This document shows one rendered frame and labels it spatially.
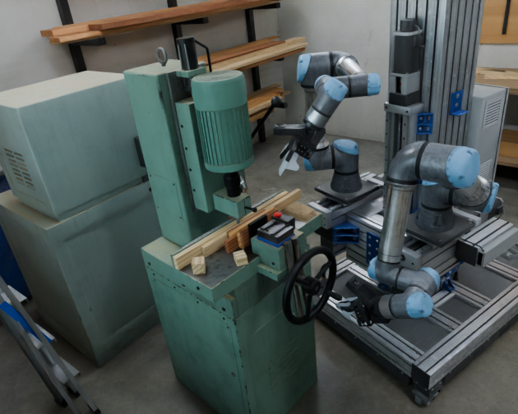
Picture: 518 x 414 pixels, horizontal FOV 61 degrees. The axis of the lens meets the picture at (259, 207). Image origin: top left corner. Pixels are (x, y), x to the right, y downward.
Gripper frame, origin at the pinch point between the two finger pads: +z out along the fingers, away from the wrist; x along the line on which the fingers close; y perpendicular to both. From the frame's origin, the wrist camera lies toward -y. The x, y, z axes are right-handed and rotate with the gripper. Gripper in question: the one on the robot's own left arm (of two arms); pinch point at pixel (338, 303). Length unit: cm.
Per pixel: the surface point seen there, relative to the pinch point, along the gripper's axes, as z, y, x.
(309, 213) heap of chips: 11.8, -30.5, 18.1
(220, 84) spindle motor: -11, -84, -12
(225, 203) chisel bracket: 19, -50, -10
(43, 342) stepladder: 89, -32, -74
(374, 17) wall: 118, -134, 311
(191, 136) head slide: 14, -76, -14
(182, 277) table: 27, -34, -36
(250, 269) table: 12.5, -25.9, -18.2
